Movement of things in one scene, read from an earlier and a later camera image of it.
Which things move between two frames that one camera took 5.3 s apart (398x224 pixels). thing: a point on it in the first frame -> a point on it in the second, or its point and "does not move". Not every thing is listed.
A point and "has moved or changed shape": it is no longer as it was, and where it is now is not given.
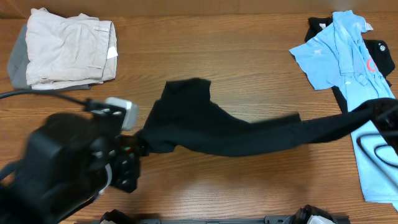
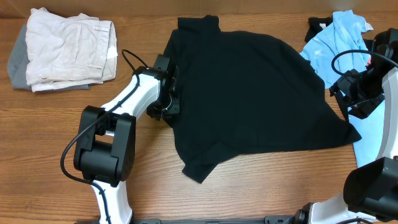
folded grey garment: x=17 y=65 does not move
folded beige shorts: x=68 y=51 does not move
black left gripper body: x=124 y=168 -> x=166 y=105
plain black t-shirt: x=185 y=120 has moved or changed shape
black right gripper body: x=386 y=120 -> x=364 y=92
